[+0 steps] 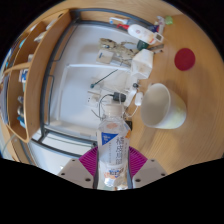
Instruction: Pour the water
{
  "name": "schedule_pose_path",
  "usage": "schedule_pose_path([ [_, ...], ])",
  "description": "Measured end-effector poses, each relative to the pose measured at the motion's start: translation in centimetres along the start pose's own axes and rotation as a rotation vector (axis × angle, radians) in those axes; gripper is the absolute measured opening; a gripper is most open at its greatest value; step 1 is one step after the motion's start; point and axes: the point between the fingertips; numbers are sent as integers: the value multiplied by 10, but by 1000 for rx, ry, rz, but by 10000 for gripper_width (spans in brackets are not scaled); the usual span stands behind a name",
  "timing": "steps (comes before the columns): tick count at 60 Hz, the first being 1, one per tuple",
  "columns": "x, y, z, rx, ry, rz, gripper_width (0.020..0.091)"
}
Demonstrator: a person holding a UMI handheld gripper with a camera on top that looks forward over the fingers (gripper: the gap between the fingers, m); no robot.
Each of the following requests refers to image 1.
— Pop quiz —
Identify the white red-pump lotion bottle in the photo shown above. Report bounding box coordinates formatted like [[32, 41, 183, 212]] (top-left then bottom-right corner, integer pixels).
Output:
[[116, 22, 159, 45]]

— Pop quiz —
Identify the wooden tree figurine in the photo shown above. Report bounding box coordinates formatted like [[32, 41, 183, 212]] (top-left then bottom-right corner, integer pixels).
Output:
[[99, 37, 138, 63]]

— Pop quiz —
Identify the black plug-in charger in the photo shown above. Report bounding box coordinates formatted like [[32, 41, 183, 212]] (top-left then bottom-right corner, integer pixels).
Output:
[[111, 92, 128, 103]]

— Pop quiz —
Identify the white tissue box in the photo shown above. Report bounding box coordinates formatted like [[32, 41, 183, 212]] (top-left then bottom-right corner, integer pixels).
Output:
[[130, 48, 155, 80]]

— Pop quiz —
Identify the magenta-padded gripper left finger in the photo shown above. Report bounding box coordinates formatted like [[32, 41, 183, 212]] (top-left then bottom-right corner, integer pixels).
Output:
[[57, 145, 100, 190]]

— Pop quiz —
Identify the wooden shelf unit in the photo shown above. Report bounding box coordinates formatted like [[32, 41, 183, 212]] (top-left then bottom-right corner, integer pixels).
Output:
[[0, 9, 73, 158]]

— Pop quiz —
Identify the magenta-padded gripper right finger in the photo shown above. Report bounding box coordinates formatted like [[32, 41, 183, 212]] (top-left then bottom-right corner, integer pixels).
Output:
[[128, 146, 168, 189]]

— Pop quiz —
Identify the flat round red coaster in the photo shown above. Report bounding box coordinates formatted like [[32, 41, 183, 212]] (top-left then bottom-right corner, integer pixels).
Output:
[[174, 47, 197, 72]]

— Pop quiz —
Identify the clear spray bottle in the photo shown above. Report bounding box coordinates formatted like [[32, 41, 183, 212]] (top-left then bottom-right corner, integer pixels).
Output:
[[109, 16, 134, 26]]

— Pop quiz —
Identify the grey metal desk frame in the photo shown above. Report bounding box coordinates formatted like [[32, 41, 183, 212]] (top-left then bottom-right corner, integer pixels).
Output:
[[28, 8, 161, 158]]

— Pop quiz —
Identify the green soap packet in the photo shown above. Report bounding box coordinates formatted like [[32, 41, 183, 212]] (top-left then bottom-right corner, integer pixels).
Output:
[[164, 15, 174, 26]]

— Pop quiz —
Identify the clear plastic water bottle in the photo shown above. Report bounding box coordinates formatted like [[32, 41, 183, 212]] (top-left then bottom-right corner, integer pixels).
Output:
[[96, 103, 132, 191]]

